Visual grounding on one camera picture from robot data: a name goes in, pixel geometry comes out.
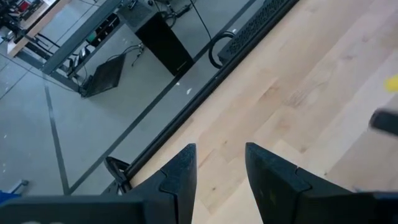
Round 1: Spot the light wooden background table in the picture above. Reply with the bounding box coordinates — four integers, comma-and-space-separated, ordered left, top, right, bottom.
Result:
6, 0, 73, 58

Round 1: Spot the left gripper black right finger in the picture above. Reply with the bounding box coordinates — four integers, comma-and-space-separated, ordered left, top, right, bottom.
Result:
244, 142, 398, 224

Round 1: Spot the black computer tower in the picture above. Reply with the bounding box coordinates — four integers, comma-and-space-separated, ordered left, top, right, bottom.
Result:
135, 12, 195, 77

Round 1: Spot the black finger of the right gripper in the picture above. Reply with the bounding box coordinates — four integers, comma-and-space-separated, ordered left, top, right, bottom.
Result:
369, 108, 398, 137

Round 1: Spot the metal frame workbench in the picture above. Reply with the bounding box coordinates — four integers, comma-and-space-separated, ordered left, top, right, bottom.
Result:
41, 0, 123, 76

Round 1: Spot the yellow mug with white handle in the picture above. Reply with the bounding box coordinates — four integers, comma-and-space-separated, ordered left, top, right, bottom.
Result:
383, 74, 398, 93

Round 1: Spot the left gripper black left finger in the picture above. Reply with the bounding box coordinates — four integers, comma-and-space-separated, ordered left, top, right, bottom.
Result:
124, 142, 198, 224

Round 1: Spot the black table clamp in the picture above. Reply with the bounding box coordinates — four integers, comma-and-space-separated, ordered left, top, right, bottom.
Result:
104, 156, 132, 194

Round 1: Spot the black looped cable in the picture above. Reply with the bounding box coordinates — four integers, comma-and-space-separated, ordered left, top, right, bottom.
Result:
208, 30, 236, 70

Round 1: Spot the black table edge rail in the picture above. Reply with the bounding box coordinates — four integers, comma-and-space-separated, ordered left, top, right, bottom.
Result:
101, 0, 301, 195

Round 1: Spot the black flat panel on floor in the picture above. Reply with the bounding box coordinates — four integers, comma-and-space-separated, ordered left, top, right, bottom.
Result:
80, 54, 127, 98

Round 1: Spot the blue object on floor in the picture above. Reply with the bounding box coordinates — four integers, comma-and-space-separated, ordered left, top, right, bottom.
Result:
0, 179, 29, 205

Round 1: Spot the black perforated metal panel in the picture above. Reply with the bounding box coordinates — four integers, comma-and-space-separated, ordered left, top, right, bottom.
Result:
216, 0, 295, 65

